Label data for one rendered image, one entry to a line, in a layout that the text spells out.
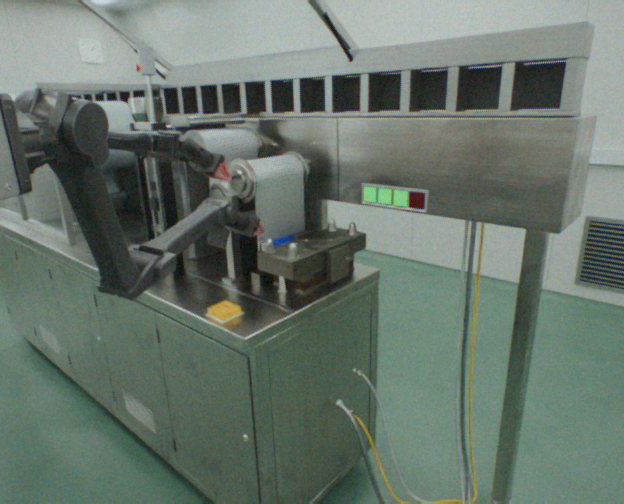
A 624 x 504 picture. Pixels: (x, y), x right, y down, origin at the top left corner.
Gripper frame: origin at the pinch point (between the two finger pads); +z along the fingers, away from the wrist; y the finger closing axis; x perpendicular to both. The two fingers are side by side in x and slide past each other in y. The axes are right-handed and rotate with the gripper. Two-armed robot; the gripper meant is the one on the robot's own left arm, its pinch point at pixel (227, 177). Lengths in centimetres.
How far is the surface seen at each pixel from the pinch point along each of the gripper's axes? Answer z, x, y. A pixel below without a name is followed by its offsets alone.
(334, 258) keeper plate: 33.0, -8.8, 27.8
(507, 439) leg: 105, -40, 77
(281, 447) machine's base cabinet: 42, -70, 31
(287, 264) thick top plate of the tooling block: 17.4, -18.7, 24.3
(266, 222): 17.5, -6.3, 6.7
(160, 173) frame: -8.1, -5.0, -25.5
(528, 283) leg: 66, 7, 79
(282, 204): 20.6, 2.5, 6.7
